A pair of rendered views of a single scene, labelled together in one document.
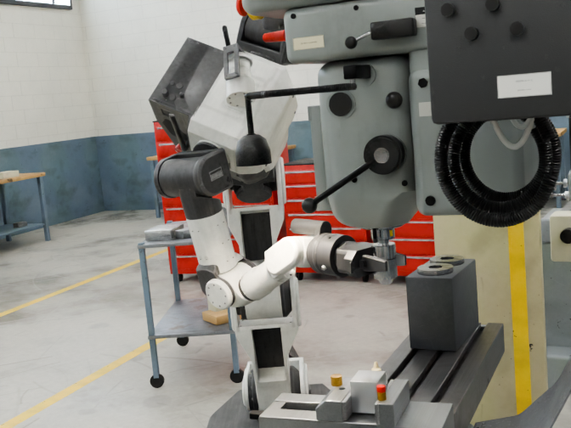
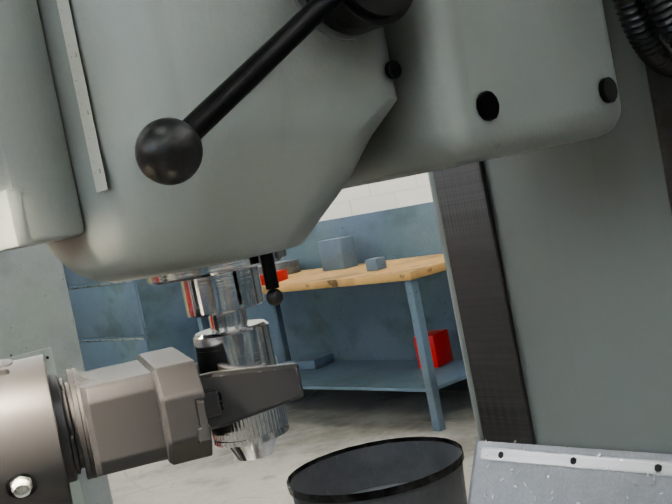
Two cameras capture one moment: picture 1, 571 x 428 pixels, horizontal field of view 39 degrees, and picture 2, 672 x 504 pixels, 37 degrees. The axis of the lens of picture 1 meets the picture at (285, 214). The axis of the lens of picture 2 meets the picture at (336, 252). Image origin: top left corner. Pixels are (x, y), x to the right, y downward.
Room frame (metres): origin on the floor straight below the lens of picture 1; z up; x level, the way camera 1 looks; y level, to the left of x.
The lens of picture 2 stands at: (1.25, 0.33, 1.33)
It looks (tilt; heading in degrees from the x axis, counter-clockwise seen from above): 3 degrees down; 294
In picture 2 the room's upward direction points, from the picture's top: 11 degrees counter-clockwise
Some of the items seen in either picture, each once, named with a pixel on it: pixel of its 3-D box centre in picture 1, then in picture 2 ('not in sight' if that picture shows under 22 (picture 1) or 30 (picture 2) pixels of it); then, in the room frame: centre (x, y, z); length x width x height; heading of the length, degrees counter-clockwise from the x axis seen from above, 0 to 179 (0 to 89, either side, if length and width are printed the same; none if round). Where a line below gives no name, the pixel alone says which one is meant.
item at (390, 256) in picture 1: (384, 262); (242, 389); (1.56, -0.19, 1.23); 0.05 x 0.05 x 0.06
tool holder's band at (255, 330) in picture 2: (383, 245); (231, 335); (1.56, -0.19, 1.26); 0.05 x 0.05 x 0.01
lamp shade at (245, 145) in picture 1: (252, 149); not in sight; (1.62, 0.05, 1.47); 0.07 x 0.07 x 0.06
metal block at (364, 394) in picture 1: (369, 391); not in sight; (1.42, -0.12, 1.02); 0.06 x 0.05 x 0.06; 158
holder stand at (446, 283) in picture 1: (443, 300); not in sight; (2.03, -0.39, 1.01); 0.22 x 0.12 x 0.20; 151
